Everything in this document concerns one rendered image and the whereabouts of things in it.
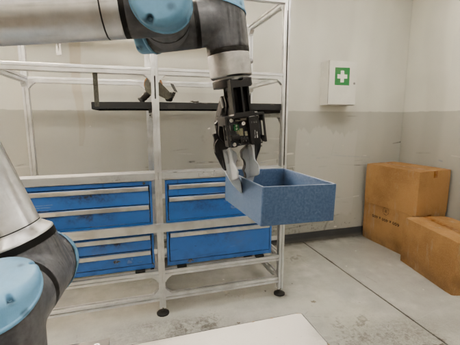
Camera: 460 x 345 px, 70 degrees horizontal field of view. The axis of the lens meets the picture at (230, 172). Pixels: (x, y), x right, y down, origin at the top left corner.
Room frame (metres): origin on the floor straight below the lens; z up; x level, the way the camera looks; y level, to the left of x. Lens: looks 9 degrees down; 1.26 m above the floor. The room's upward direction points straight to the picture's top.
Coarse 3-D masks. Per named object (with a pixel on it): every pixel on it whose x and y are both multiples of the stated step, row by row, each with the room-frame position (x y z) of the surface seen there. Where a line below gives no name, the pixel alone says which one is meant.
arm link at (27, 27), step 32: (0, 0) 0.40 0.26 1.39; (32, 0) 0.41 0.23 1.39; (64, 0) 0.41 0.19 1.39; (96, 0) 0.42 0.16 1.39; (128, 0) 0.42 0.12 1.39; (160, 0) 0.41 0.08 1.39; (0, 32) 0.41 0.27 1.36; (32, 32) 0.42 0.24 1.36; (64, 32) 0.43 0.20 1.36; (96, 32) 0.43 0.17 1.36; (128, 32) 0.44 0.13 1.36; (160, 32) 0.44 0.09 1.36
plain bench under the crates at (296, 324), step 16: (256, 320) 0.83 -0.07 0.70; (272, 320) 0.83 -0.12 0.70; (288, 320) 0.83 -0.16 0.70; (304, 320) 0.83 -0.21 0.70; (176, 336) 0.76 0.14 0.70; (192, 336) 0.76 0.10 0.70; (208, 336) 0.76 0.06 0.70; (224, 336) 0.76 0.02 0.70; (240, 336) 0.76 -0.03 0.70; (256, 336) 0.76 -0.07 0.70; (272, 336) 0.76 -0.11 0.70; (288, 336) 0.76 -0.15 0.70; (304, 336) 0.76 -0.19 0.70; (320, 336) 0.76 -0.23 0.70
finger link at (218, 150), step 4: (216, 136) 0.62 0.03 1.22; (216, 140) 0.61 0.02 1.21; (220, 140) 0.62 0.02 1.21; (216, 144) 0.61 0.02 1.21; (220, 144) 0.61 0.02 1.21; (224, 144) 0.61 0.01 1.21; (216, 148) 0.61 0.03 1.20; (220, 148) 0.61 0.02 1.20; (224, 148) 0.61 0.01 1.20; (216, 152) 0.61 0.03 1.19; (220, 152) 0.61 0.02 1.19; (216, 156) 0.62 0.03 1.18; (220, 156) 0.62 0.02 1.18; (220, 160) 0.62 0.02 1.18; (224, 160) 0.61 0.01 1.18; (220, 164) 0.62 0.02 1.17; (224, 164) 0.61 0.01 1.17; (224, 168) 0.62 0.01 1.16
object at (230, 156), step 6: (222, 150) 0.61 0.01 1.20; (228, 150) 0.61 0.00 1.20; (228, 156) 0.61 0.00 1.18; (234, 156) 0.62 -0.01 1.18; (228, 162) 0.61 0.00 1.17; (234, 162) 0.59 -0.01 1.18; (228, 168) 0.61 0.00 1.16; (234, 168) 0.58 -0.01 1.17; (228, 174) 0.62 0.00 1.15; (234, 174) 0.59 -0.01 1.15; (234, 180) 0.62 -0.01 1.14; (234, 186) 0.62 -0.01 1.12; (240, 186) 0.62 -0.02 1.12; (240, 192) 0.62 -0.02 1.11
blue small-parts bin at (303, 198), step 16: (240, 176) 0.64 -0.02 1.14; (256, 176) 0.75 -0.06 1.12; (272, 176) 0.76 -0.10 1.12; (288, 176) 0.75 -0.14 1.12; (304, 176) 0.69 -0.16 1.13; (256, 192) 0.56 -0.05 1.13; (272, 192) 0.54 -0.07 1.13; (288, 192) 0.55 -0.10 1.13; (304, 192) 0.57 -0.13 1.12; (320, 192) 0.58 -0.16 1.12; (240, 208) 0.63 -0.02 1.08; (256, 208) 0.56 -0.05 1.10; (272, 208) 0.54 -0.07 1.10; (288, 208) 0.56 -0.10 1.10; (304, 208) 0.57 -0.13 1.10; (320, 208) 0.58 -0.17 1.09; (272, 224) 0.55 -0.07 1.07; (288, 224) 0.56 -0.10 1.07
